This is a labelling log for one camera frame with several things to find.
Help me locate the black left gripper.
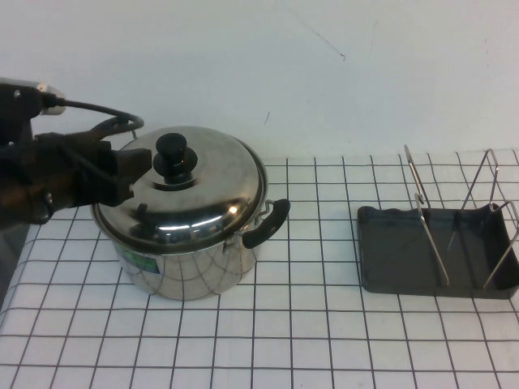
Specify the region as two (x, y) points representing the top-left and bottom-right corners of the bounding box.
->
(72, 139), (152, 208)

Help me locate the steel pot lid black knob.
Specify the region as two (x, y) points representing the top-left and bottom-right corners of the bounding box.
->
(93, 125), (269, 249)

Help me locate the stainless steel cooking pot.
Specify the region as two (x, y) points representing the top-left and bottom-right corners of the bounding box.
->
(91, 127), (291, 301)

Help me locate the black plastic rack tray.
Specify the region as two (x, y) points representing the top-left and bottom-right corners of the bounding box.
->
(355, 204), (519, 300)

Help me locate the white black-grid tablecloth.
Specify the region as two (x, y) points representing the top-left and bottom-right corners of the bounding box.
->
(0, 156), (519, 389)

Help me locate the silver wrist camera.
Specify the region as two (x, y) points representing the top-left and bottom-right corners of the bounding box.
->
(35, 82), (68, 117)

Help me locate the dark camera mount bracket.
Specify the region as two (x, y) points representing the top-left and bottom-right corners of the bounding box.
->
(0, 79), (41, 122)

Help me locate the steel wire lid rack frame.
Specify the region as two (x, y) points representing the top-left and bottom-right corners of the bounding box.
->
(403, 144), (519, 287)

